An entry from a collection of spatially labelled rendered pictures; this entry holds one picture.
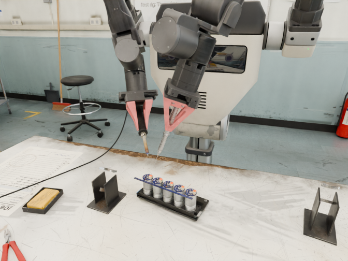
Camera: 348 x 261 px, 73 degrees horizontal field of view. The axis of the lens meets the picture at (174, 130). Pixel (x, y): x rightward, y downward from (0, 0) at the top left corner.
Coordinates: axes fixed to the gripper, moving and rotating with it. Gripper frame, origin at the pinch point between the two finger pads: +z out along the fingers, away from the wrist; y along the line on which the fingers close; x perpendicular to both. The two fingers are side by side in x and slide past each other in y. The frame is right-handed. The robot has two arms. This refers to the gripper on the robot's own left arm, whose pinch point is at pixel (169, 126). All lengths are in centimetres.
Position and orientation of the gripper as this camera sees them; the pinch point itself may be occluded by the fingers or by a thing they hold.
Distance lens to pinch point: 51.5
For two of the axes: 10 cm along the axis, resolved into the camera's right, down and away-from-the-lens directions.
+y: 0.5, 3.9, -9.2
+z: -3.3, 8.8, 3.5
